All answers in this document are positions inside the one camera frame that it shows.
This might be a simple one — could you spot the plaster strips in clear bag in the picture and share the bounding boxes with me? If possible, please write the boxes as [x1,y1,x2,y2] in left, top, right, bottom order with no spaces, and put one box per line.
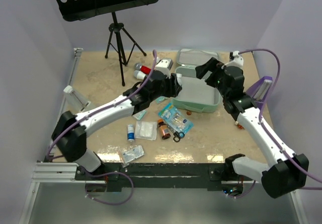
[132,110,147,121]

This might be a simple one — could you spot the alcohol pad packet in bag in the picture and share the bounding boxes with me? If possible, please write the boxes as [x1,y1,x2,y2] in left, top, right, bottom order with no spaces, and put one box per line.
[118,145,145,167]

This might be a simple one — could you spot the red toy microphone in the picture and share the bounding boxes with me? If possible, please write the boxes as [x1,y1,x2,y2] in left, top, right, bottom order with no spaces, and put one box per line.
[134,62,151,74]

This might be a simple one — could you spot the aluminium frame rail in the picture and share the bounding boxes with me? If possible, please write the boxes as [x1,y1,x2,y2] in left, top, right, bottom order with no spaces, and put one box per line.
[19,48,84,224]

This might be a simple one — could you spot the brown bottle with orange cap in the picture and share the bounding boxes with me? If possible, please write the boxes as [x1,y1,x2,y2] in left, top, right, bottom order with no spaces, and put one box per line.
[157,119,171,140]

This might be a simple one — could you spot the bandage scissors with black handles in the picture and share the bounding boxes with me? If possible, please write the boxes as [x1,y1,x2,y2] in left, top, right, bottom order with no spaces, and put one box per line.
[168,125,185,142]

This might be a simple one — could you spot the purple plastic stand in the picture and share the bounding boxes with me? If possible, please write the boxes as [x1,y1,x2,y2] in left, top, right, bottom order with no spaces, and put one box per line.
[246,76,273,109]

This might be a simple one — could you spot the mint green medicine kit case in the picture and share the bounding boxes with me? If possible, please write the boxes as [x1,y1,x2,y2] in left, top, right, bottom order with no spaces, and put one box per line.
[172,49,221,113]

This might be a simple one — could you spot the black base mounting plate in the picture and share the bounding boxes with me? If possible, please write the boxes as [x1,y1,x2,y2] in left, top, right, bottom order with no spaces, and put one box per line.
[75,163,249,192]

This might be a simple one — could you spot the teal adhesive tape packet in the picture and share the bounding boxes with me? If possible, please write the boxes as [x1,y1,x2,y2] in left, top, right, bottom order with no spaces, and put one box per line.
[155,96,168,104]

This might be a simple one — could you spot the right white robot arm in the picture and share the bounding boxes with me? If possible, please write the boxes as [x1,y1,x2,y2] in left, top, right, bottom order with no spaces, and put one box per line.
[195,57,309,198]

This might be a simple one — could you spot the black music stand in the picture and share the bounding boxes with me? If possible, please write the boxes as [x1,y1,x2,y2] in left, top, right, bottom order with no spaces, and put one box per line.
[47,0,159,87]

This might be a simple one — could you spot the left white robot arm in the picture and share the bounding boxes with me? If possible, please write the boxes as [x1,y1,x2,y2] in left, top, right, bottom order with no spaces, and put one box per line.
[51,70,182,180]

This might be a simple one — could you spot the white toy microphone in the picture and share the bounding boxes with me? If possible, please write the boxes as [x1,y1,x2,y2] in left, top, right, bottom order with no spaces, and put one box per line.
[133,70,146,80]

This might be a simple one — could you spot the toy brick car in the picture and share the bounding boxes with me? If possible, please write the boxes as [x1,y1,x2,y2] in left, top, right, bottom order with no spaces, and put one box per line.
[235,121,244,129]

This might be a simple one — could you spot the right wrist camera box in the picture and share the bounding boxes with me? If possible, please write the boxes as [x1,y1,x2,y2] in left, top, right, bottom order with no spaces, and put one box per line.
[224,50,244,69]

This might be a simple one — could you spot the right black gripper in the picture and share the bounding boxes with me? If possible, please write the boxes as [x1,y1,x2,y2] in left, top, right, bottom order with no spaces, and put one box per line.
[196,57,229,98]

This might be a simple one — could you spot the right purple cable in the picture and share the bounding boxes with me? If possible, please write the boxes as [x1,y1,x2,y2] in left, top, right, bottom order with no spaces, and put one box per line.
[225,48,322,199]

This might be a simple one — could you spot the blue cotton swab pouch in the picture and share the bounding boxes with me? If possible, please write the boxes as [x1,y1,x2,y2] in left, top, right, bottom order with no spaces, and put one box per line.
[158,103,194,134]

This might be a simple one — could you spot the white plastic stand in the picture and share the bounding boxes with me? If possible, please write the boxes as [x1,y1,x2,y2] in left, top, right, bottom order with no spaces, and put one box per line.
[63,85,91,112]

